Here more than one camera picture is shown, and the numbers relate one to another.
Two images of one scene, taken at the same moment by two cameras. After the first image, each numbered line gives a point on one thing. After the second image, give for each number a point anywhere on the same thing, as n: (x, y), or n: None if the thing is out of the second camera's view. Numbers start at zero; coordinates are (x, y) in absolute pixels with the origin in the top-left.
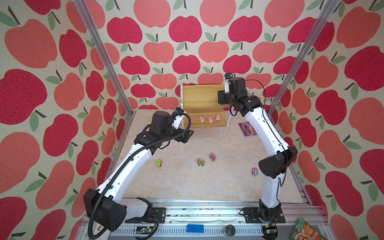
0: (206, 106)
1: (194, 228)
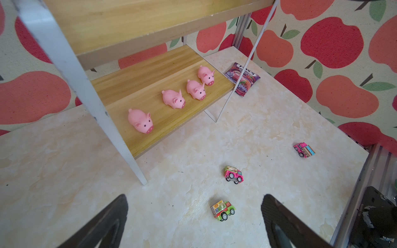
0: (80, 33)
1: None
